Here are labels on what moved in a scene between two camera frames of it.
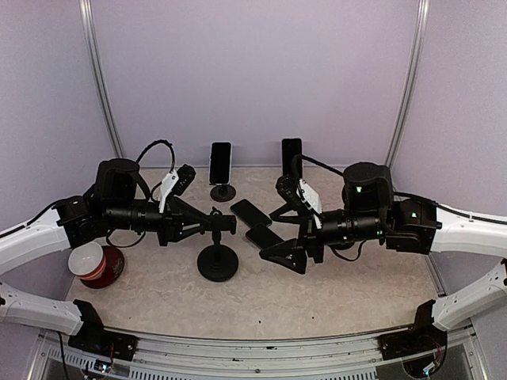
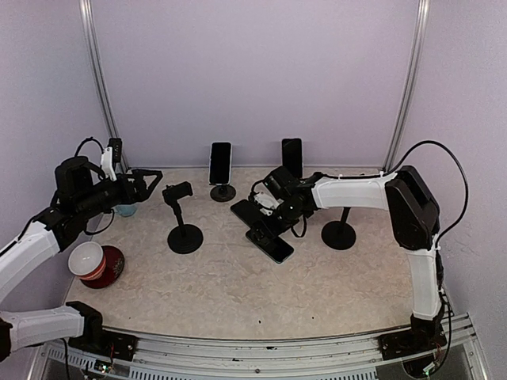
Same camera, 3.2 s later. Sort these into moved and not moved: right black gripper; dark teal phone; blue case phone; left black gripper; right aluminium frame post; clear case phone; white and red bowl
Moved: right black gripper; left black gripper
Not moved: right aluminium frame post; clear case phone; white and red bowl; dark teal phone; blue case phone
